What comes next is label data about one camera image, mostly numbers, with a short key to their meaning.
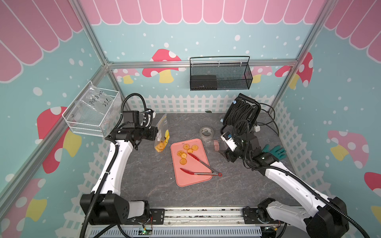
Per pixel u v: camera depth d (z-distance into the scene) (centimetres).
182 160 94
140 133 63
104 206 39
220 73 94
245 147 59
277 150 97
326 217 38
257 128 106
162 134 86
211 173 87
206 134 107
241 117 89
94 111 71
